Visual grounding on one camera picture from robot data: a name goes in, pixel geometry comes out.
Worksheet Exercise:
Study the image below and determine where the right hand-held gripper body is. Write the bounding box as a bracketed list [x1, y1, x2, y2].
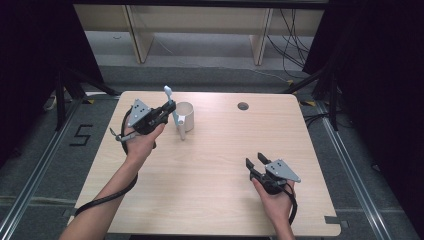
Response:
[253, 158, 302, 196]

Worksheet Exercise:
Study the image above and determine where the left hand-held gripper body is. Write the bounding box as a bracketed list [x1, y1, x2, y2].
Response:
[127, 98, 168, 136]

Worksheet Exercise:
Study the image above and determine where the light blue toothbrush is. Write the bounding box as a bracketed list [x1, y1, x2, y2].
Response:
[163, 85, 183, 128]

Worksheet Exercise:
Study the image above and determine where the white cup with handle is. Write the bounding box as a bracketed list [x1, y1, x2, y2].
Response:
[174, 101, 195, 141]

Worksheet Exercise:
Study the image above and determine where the person's left hand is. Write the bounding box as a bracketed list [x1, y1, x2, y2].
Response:
[124, 123, 166, 169]

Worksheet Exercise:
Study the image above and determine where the person's right hand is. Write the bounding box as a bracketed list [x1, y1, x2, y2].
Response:
[251, 178, 296, 228]

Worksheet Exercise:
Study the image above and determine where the black metal stand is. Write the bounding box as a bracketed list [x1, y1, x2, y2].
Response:
[281, 62, 340, 132]
[54, 65, 121, 132]

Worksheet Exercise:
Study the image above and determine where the beige shelving unit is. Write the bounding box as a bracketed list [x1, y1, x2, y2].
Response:
[73, 3, 326, 66]

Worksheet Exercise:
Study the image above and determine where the black curtain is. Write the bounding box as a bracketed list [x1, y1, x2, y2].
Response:
[0, 0, 105, 169]
[302, 0, 424, 231]

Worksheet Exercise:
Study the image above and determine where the grey cable plug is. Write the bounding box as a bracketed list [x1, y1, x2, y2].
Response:
[109, 128, 138, 144]

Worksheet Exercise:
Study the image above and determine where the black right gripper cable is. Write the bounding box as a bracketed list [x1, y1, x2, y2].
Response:
[282, 182, 299, 226]

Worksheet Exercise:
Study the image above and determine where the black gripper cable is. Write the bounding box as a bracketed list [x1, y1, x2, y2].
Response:
[73, 108, 140, 218]
[282, 182, 299, 226]

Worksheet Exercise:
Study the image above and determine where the black floor cable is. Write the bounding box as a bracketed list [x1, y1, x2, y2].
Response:
[303, 112, 354, 130]

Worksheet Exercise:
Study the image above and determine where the metal floor rail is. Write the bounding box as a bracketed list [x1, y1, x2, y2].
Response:
[315, 99, 392, 240]
[0, 97, 86, 240]

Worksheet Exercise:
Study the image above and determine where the thin white floor cable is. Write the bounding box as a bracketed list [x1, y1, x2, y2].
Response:
[213, 64, 291, 84]

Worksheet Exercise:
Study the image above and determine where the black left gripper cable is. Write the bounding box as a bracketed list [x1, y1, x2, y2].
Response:
[73, 108, 140, 218]

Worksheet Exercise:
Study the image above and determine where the bundle of black cables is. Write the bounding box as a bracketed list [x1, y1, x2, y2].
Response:
[266, 8, 315, 80]

